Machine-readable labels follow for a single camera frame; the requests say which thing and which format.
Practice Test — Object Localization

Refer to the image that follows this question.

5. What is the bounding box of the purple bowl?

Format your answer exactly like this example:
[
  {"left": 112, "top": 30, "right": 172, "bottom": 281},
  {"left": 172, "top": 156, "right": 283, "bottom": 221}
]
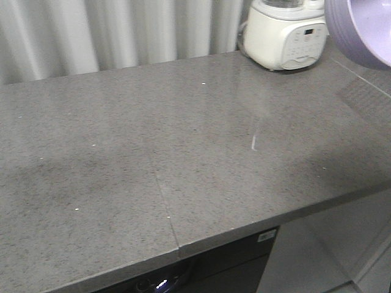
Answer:
[{"left": 324, "top": 0, "right": 390, "bottom": 70}]

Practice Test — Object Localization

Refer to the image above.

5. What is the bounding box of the black disinfection cabinet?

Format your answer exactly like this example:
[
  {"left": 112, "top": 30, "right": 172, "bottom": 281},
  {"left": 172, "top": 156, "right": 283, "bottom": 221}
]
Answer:
[{"left": 99, "top": 227, "right": 279, "bottom": 293}]

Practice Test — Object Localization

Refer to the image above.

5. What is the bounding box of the white blender appliance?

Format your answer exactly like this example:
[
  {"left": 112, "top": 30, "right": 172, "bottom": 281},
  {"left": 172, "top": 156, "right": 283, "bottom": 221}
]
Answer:
[{"left": 238, "top": 1, "right": 327, "bottom": 71}]

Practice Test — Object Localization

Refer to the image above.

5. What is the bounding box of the grey cabinet door right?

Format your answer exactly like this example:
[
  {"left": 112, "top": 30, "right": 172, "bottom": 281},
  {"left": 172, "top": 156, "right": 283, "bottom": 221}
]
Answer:
[{"left": 257, "top": 190, "right": 390, "bottom": 292}]

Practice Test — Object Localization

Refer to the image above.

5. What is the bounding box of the white curtain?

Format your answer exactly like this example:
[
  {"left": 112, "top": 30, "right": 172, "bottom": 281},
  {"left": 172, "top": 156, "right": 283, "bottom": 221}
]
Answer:
[{"left": 1, "top": 1, "right": 250, "bottom": 85}]

